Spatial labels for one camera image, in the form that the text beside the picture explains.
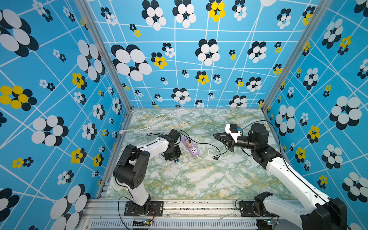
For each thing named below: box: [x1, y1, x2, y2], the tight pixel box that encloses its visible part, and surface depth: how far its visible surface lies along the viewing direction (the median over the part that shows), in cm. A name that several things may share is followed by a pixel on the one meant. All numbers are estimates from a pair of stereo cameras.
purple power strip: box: [181, 136, 200, 158], surface depth 95 cm
